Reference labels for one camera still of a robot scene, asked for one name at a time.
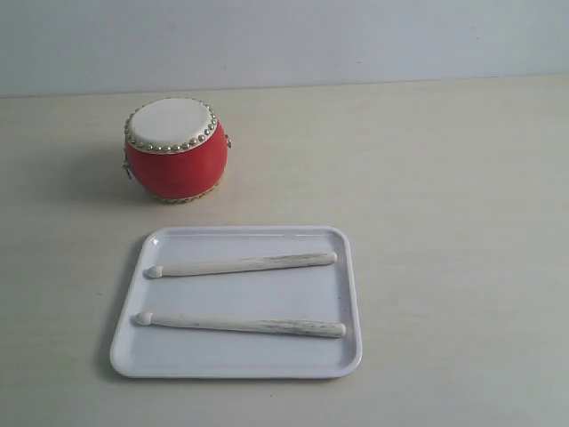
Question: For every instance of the white rectangular tray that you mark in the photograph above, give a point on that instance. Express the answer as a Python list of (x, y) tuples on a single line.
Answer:
[(324, 293)]

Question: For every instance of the small red drum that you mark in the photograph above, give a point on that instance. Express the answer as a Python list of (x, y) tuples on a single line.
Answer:
[(175, 148)]

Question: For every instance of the white wooden drumstick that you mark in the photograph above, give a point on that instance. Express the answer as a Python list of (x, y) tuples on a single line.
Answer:
[(312, 328), (280, 262)]

